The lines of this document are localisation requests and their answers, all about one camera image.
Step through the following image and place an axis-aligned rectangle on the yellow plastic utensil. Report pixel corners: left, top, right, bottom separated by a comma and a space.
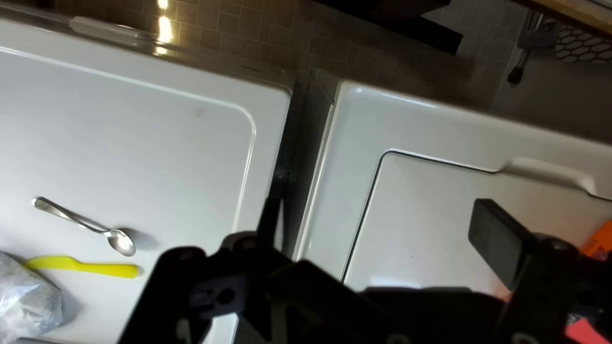
25, 254, 141, 281

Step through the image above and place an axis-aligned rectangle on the wooden board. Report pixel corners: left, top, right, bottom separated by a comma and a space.
514, 0, 612, 36

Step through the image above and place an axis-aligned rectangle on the white washing machine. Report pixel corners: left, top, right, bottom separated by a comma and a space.
292, 78, 612, 302

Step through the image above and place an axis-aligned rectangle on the black robot stand frame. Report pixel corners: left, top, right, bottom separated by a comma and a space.
313, 0, 466, 55

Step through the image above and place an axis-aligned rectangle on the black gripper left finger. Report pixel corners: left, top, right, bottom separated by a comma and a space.
116, 197, 359, 344

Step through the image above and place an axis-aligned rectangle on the white dryer machine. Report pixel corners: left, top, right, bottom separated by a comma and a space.
0, 15, 294, 344

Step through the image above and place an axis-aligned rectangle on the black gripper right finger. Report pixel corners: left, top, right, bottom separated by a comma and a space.
466, 197, 612, 344

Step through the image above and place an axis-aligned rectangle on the black hexagonal mesh panel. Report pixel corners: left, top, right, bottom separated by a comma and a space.
552, 17, 612, 65

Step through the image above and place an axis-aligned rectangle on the metal spoon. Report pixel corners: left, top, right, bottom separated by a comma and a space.
30, 195, 137, 258

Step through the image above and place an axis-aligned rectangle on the crumpled clear plastic bag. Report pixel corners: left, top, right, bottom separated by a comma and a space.
0, 250, 65, 344

